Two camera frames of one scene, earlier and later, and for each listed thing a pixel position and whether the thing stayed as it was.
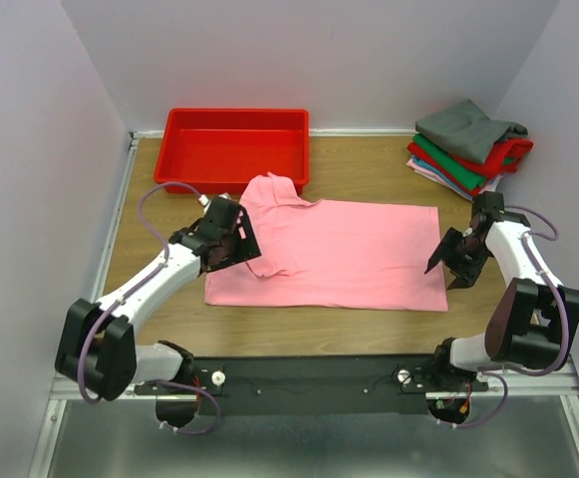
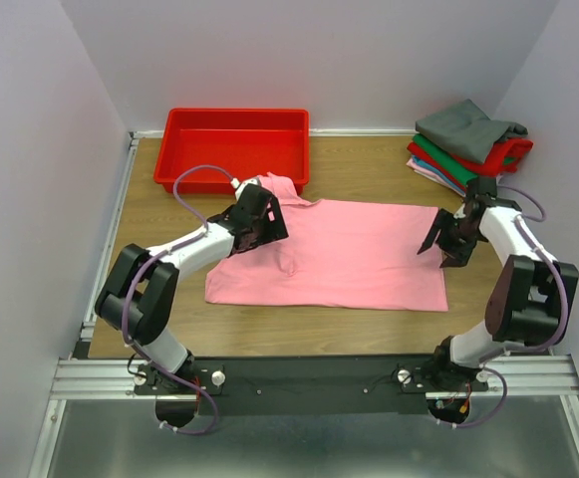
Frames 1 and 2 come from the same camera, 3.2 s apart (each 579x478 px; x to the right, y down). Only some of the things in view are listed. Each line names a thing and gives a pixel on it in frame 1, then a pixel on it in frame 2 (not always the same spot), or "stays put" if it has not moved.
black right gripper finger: (446, 242) to (431, 236)
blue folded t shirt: (442, 177) stays put
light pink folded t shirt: (438, 177) stays put
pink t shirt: (339, 255) stays put
